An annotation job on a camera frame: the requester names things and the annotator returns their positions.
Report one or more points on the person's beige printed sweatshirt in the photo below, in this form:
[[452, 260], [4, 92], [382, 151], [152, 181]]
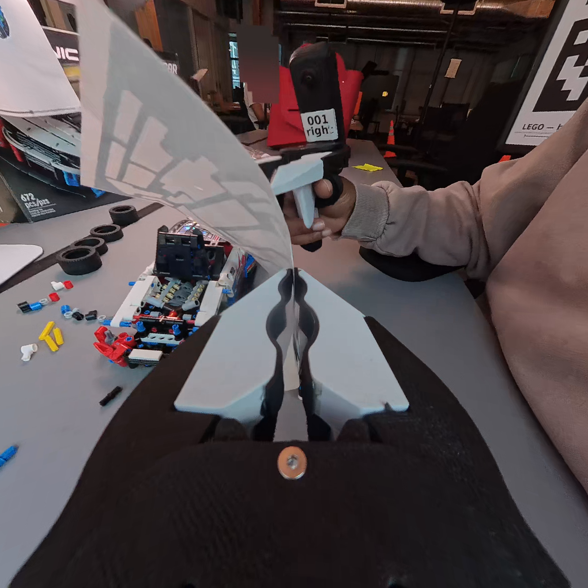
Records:
[[542, 344]]

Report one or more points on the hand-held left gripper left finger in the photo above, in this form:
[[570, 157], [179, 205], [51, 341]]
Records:
[[225, 367]]

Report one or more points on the white stand base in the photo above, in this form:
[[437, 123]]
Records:
[[16, 262]]

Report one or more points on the person's right hand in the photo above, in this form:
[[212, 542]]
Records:
[[340, 216]]

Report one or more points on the person's right forearm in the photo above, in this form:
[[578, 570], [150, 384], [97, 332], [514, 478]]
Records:
[[436, 220]]

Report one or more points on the cluster of blue lego pins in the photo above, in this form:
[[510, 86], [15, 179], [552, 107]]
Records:
[[8, 454]]

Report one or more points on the black lego axle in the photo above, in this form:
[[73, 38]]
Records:
[[110, 396]]

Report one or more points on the sticker sheet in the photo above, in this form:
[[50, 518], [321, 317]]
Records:
[[183, 138]]

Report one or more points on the framed marker sign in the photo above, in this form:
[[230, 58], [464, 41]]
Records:
[[542, 115]]

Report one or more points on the white lego elbow piece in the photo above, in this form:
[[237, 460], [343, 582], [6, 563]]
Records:
[[28, 353]]

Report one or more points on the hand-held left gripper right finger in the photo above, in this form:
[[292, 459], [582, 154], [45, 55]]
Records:
[[358, 367]]

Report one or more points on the lego race car model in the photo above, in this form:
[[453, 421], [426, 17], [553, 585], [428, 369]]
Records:
[[160, 317]]

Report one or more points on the black blue lego pin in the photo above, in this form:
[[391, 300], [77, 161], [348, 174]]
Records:
[[25, 307]]

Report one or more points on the black light stand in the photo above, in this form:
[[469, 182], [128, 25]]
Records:
[[441, 55]]

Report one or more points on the yellow paper scrap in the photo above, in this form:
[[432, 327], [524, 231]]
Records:
[[367, 167]]

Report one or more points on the yellow lego piece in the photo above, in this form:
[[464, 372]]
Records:
[[53, 345], [59, 336], [47, 330]]

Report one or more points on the paper note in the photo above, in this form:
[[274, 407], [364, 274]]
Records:
[[453, 68]]

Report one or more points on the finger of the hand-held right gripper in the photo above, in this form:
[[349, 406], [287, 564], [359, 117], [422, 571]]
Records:
[[298, 177]]

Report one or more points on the black office chair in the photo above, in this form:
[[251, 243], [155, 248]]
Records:
[[418, 165]]

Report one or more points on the red felt bag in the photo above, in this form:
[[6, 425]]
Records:
[[280, 119]]

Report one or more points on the black toy car box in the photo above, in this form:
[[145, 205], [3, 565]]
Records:
[[46, 183]]

